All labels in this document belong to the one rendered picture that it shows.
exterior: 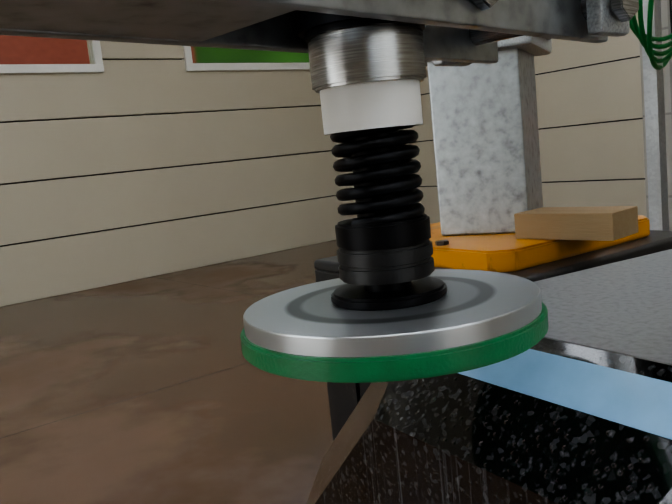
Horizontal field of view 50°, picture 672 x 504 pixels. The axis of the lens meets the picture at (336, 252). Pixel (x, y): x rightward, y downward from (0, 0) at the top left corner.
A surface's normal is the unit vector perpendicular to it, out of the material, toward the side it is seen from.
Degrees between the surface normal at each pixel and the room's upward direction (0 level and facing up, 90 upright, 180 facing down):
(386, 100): 90
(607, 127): 90
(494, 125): 90
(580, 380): 44
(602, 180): 90
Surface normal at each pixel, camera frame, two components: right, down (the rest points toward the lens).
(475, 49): 0.68, 0.04
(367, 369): -0.21, 0.16
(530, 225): -0.73, 0.17
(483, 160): -0.42, 0.17
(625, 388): -0.66, -0.59
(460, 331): 0.34, 0.10
